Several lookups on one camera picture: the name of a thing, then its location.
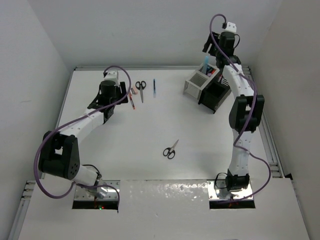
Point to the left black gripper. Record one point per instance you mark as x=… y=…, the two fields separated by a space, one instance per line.
x=119 y=88

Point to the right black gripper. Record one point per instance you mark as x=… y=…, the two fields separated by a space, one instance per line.
x=207 y=45

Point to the thin red pencil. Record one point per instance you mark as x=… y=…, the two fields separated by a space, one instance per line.
x=131 y=101

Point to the light blue highlighter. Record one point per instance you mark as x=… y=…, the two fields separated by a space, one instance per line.
x=205 y=65

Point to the blue dark pen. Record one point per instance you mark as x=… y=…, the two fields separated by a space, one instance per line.
x=154 y=88

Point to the black handled scissors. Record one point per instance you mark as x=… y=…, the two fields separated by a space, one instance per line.
x=170 y=152

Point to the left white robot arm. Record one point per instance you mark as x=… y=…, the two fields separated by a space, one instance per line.
x=60 y=156

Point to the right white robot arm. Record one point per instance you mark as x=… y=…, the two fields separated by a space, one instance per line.
x=246 y=112

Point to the white pink eraser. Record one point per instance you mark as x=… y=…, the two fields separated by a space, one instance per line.
x=133 y=91

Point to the white slatted container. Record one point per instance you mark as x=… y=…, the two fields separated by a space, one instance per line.
x=197 y=81

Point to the black slatted container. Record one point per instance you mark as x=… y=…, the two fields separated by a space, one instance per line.
x=215 y=93

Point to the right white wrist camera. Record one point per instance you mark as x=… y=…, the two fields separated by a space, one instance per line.
x=229 y=27

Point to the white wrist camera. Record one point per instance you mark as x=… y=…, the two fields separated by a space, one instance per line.
x=229 y=27
x=112 y=75

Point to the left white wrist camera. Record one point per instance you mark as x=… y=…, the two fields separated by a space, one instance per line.
x=112 y=75

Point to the blue handled scissors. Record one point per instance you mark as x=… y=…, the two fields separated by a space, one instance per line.
x=141 y=85

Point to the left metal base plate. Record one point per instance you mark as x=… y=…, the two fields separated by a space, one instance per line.
x=107 y=192

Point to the metal base plate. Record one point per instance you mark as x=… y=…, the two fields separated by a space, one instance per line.
x=217 y=192
x=107 y=192

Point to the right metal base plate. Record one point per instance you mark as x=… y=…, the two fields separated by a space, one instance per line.
x=217 y=192

